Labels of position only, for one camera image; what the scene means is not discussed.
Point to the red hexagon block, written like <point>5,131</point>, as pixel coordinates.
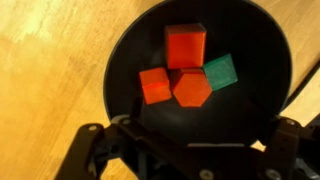
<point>191,88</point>

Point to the small red cube block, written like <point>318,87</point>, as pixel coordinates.
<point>155,86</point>

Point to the large red cube block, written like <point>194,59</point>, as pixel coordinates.
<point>185,46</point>

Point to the green wooden block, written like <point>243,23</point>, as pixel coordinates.
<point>220,71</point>

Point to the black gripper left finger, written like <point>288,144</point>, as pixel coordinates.
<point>100,153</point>

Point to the black round bowl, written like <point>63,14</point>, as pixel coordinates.
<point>246,36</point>

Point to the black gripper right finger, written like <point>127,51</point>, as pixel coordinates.
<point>286,153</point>

